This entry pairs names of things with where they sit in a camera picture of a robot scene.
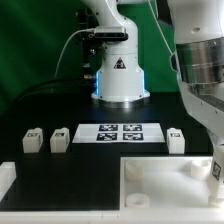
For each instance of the white square tabletop panel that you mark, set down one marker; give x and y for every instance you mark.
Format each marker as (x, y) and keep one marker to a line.
(167, 183)

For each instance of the black camera stand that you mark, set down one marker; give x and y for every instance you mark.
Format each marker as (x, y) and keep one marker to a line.
(87, 20)

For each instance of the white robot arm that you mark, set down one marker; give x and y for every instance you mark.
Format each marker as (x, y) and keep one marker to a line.
(199, 56)

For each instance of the grey camera on base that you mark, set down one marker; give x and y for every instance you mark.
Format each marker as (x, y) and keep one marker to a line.
(110, 33)

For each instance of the white sheet with AprilTags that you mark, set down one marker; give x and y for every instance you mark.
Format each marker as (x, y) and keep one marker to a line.
(119, 133)

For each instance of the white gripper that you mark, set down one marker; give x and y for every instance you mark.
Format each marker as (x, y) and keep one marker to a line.
(208, 110)

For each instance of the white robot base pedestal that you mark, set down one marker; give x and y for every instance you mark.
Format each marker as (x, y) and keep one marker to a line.
(120, 79)

